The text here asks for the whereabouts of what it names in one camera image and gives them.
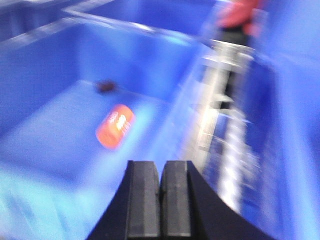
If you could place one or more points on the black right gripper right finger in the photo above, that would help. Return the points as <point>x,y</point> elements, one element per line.
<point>192,210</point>

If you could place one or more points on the blue bin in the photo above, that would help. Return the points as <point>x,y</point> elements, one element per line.
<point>281,100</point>
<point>56,179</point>

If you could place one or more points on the blue bin centre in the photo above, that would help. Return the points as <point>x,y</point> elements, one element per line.
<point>56,179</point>

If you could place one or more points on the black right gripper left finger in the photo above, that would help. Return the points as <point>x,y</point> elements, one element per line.
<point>134,211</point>

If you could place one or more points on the red foil bag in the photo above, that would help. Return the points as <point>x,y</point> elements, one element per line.
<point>240,14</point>

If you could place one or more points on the roller track rail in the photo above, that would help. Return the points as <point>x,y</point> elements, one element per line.
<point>218,145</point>

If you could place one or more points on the small dark debris piece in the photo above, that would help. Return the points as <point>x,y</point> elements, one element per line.
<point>105,86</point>

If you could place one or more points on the brown cylindrical capacitor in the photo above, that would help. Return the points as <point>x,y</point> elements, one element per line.
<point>113,129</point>

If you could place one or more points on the blue bin right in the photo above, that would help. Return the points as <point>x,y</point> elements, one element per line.
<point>281,100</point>

